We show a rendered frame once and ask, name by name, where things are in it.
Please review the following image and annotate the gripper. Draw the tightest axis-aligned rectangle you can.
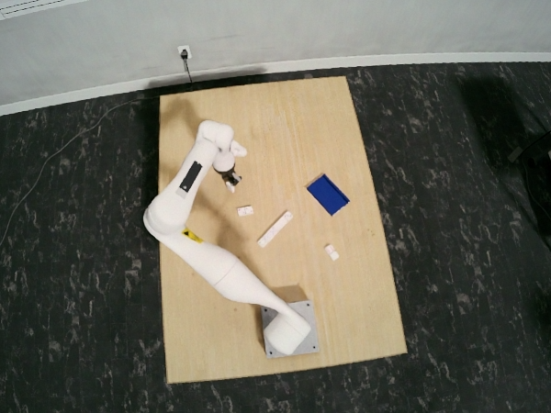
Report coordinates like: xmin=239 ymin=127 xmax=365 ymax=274
xmin=213 ymin=160 xmax=242 ymax=186

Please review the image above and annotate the dark blue rectangular pad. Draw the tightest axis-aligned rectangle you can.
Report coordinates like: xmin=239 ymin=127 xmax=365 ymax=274
xmin=307 ymin=174 xmax=350 ymax=216

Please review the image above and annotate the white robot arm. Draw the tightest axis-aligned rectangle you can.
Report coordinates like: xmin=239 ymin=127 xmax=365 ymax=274
xmin=143 ymin=120 xmax=310 ymax=355

